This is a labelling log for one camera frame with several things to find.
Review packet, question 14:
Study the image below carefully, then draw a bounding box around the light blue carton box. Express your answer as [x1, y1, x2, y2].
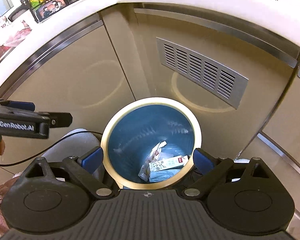
[149, 155, 189, 172]

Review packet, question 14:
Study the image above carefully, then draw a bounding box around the white spouted drink pouch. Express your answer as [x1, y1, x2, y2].
[138, 141, 167, 181]

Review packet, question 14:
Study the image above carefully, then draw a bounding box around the black smartphone with video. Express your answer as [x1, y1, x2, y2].
[35, 0, 69, 22]

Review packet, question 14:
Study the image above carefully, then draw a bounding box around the pink plastic bag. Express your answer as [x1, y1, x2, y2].
[0, 20, 32, 47]

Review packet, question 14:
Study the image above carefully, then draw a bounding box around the white shoe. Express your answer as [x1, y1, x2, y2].
[41, 128, 102, 181]

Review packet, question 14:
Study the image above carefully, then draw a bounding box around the light blue crumpled paper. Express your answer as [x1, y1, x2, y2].
[149, 168, 181, 183]

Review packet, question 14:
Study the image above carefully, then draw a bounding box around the metal cabinet vent grille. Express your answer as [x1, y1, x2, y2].
[156, 37, 249, 109]

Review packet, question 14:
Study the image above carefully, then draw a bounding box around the black cable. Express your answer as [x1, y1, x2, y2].
[0, 130, 103, 168]

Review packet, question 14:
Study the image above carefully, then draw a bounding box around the blue bin with cream rim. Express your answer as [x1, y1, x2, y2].
[101, 97, 202, 190]

